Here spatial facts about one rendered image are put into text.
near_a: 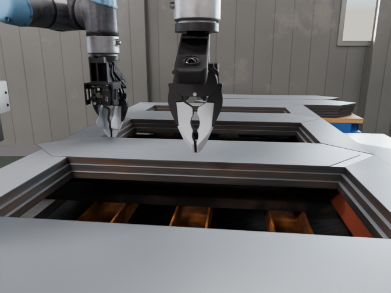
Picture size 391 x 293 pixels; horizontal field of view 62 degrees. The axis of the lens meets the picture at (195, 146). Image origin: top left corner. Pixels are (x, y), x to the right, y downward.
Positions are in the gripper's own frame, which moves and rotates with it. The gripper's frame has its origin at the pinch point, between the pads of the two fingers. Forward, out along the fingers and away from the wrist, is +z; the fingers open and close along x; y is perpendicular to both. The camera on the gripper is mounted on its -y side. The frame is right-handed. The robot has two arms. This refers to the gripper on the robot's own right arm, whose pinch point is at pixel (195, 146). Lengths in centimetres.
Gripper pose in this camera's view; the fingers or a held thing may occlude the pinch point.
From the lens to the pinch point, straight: 56.4
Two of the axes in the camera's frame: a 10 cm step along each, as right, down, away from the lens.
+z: 0.0, 9.6, 2.6
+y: 1.2, -2.6, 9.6
